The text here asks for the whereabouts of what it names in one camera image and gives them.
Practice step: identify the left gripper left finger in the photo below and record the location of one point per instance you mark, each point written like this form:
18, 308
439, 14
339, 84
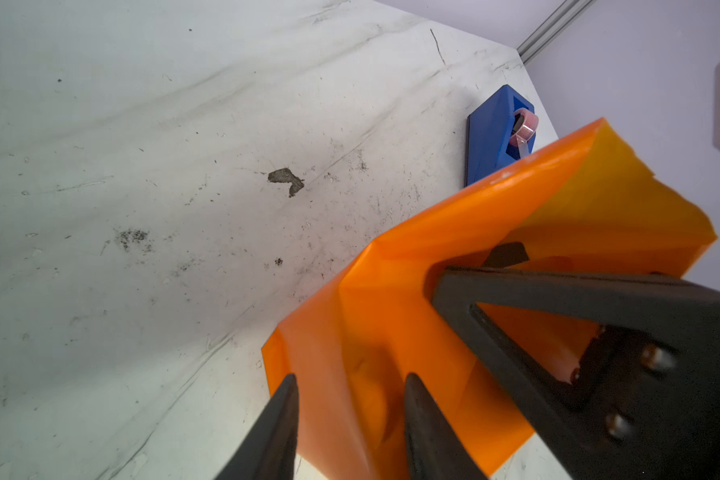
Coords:
268, 451

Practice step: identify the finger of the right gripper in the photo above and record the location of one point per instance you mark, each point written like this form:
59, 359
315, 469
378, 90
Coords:
646, 402

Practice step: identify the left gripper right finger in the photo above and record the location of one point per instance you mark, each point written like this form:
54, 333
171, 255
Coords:
433, 449

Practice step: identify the dark blue gift box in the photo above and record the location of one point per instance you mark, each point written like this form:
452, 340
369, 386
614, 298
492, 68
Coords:
506, 255

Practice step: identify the blue tape dispenser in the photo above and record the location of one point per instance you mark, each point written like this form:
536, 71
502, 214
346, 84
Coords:
500, 132

